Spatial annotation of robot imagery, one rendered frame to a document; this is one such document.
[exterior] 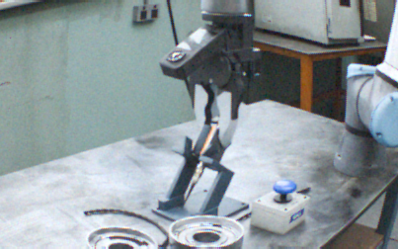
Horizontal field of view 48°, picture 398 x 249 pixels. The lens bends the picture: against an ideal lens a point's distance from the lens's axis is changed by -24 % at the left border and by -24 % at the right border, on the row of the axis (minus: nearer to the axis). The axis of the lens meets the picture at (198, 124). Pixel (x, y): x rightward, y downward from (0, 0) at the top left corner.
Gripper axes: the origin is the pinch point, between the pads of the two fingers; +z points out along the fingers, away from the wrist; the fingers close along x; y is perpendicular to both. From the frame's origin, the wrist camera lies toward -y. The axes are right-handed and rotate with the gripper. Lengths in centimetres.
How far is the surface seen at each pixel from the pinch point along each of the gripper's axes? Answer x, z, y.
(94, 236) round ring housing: -1.3, 8.6, -26.5
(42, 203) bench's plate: 18.6, 11.8, -24.7
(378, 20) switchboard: 105, -2, 358
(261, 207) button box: -11.5, 8.0, -1.6
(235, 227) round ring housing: -12.1, 8.7, -8.3
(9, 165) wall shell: 149, 58, 24
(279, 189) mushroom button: -13.6, 4.8, 0.1
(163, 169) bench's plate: 17.1, 11.8, 5.9
